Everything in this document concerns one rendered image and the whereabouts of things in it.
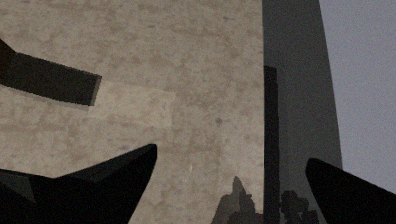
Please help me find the wooden post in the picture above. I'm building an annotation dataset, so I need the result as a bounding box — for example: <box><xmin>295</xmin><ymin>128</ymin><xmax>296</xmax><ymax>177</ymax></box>
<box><xmin>0</xmin><ymin>39</ymin><xmax>16</xmax><ymax>81</ymax></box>

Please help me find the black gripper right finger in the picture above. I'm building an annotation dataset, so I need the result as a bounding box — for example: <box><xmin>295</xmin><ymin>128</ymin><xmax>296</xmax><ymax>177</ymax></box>
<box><xmin>305</xmin><ymin>157</ymin><xmax>396</xmax><ymax>224</ymax></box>

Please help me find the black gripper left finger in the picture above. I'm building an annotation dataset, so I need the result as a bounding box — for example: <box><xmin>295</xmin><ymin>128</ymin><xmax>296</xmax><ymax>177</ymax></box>
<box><xmin>0</xmin><ymin>144</ymin><xmax>157</xmax><ymax>224</ymax></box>

